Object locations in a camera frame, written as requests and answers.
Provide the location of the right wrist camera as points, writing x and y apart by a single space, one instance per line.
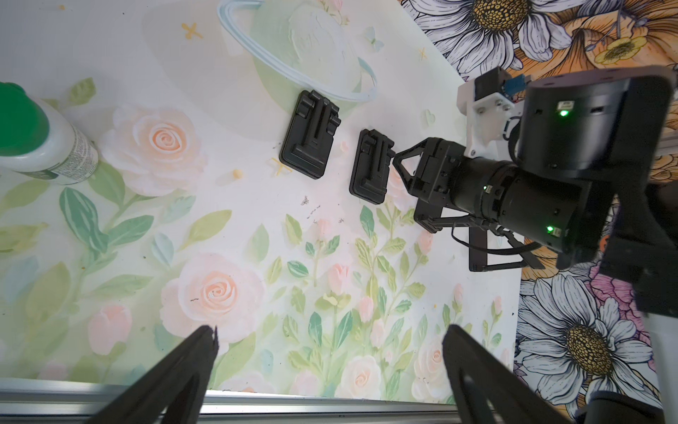
492 108

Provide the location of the phone stand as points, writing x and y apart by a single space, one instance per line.
371 168
309 139

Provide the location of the aluminium front rail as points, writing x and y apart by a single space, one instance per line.
24 400

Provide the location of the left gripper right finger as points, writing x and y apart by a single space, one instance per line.
484 390

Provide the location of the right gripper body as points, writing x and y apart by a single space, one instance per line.
491 192

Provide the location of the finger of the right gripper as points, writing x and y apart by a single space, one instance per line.
491 247
409 166

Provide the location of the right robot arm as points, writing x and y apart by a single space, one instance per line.
568 170

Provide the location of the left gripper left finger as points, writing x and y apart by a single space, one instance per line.
171 392

